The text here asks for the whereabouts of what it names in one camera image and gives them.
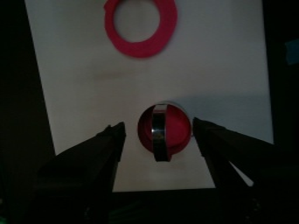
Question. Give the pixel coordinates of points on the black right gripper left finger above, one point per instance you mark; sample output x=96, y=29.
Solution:
x=91, y=163

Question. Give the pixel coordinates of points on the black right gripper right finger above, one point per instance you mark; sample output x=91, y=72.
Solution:
x=233, y=163

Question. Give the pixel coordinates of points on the red dough disc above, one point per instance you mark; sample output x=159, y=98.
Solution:
x=177, y=128

